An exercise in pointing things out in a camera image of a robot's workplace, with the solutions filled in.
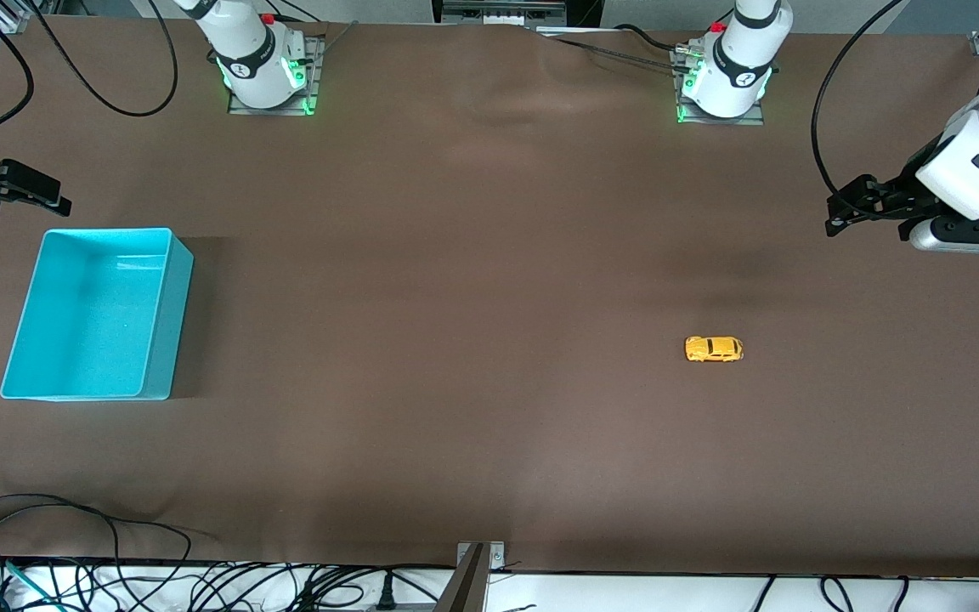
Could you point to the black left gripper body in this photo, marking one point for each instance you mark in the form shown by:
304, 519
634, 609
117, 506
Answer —
904, 192

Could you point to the yellow beetle toy car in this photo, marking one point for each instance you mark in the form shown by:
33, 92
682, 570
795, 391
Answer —
715, 349

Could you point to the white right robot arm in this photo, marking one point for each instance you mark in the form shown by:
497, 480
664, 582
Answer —
251, 59

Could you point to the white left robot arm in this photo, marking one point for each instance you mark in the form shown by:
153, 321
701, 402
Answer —
740, 68

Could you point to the turquoise plastic bin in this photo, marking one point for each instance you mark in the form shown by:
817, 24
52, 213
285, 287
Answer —
90, 323

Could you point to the grey power strip box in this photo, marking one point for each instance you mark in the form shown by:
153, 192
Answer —
498, 13

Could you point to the brown table cover sheet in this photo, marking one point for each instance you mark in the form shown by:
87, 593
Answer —
455, 340

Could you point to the black power plug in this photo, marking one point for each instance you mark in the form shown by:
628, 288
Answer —
385, 595

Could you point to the aluminium profile bar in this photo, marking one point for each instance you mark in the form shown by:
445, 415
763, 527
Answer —
464, 591

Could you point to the small metal bracket plate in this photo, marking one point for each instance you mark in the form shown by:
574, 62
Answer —
496, 552

